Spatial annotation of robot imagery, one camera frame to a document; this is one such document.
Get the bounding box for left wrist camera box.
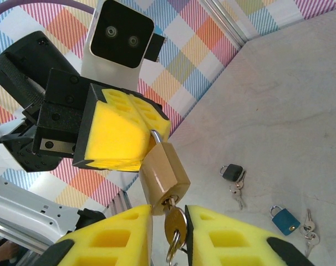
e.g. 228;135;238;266
80;0;168;94

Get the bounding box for aluminium frame post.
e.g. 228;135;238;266
202;0;248;49

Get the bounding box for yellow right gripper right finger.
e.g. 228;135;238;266
184;204;316;266

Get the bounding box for brass padlock's keys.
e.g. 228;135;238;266
160;195;189;264

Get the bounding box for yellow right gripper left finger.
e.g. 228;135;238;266
44;204;154;266

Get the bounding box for brass padlock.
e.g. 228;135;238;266
139;129;191;217

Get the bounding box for black padlock's silver keys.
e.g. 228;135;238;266
229;171;247;210

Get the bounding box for black padlock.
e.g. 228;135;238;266
219;163;244;183

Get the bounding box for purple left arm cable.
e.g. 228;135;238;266
0;0;95;131

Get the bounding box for blue padlock's silver keys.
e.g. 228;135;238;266
299;208;320;257

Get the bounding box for blue padlock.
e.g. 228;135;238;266
269;204;301;237

